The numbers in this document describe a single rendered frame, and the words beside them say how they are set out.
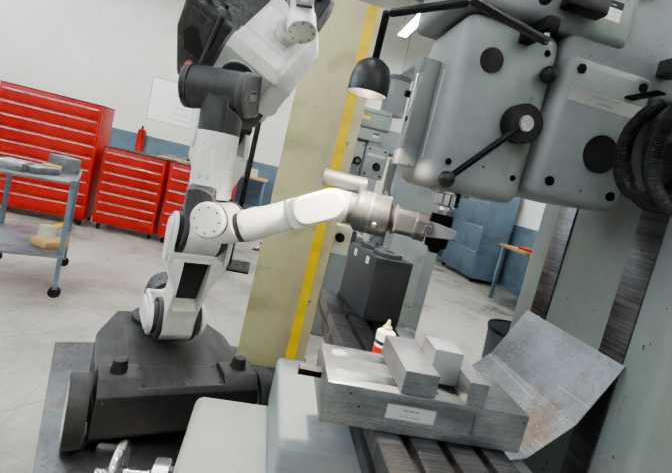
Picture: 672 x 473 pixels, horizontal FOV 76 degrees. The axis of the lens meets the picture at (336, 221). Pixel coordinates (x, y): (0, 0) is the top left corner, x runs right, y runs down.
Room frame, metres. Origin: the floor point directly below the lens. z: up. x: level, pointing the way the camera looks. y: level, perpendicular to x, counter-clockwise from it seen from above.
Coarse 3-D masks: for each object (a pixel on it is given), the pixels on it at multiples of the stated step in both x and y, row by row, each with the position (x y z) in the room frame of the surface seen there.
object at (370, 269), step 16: (352, 256) 1.37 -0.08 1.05; (368, 256) 1.26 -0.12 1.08; (384, 256) 1.24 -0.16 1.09; (400, 256) 1.25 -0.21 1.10; (352, 272) 1.34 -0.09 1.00; (368, 272) 1.23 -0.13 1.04; (384, 272) 1.21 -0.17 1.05; (400, 272) 1.23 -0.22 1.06; (352, 288) 1.31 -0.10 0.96; (368, 288) 1.21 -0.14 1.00; (384, 288) 1.22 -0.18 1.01; (400, 288) 1.23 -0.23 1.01; (352, 304) 1.28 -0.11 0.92; (368, 304) 1.20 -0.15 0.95; (384, 304) 1.22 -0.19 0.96; (400, 304) 1.24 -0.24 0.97; (384, 320) 1.23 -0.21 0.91
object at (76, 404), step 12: (72, 372) 1.12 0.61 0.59; (84, 372) 1.13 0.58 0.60; (72, 384) 1.07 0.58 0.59; (84, 384) 1.08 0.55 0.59; (72, 396) 1.04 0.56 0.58; (84, 396) 1.05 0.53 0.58; (72, 408) 1.03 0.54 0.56; (84, 408) 1.04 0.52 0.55; (72, 420) 1.02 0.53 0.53; (84, 420) 1.03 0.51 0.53; (60, 432) 1.10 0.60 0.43; (72, 432) 1.01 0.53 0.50; (60, 444) 1.02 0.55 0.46; (72, 444) 1.02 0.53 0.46
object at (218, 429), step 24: (216, 408) 0.93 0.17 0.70; (240, 408) 0.96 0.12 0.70; (264, 408) 0.98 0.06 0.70; (192, 432) 0.83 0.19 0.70; (216, 432) 0.85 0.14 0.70; (240, 432) 0.87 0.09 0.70; (264, 432) 0.89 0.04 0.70; (192, 456) 0.76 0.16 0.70; (216, 456) 0.78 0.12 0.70; (240, 456) 0.80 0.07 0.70; (264, 456) 0.81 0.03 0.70
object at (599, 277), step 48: (576, 240) 1.02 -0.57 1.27; (624, 240) 0.89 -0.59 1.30; (528, 288) 1.14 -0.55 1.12; (576, 288) 0.98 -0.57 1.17; (624, 288) 0.85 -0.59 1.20; (576, 336) 0.94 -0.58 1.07; (624, 336) 0.82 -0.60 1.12; (624, 384) 0.79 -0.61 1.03; (576, 432) 0.86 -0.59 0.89; (624, 432) 0.76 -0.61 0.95
